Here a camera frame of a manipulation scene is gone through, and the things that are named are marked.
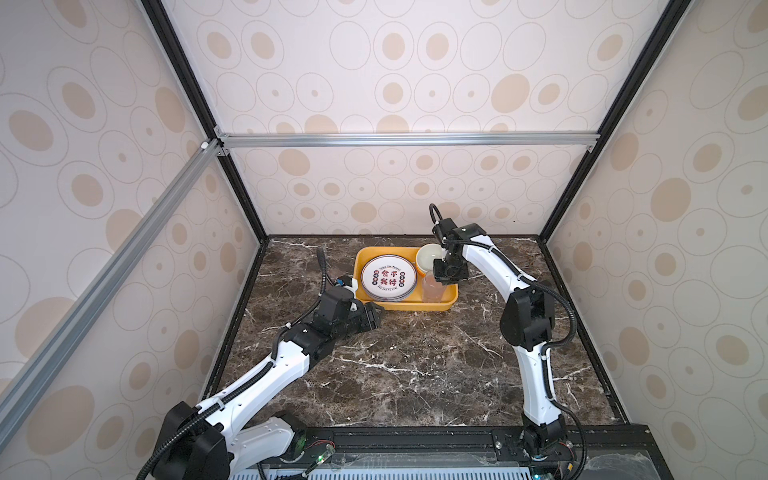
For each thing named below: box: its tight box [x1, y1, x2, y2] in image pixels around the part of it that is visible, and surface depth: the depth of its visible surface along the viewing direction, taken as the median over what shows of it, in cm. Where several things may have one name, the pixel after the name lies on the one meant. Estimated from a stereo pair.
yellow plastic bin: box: [353, 247, 459, 311], surface depth 103 cm
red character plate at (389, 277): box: [360, 254, 418, 301], surface depth 105 cm
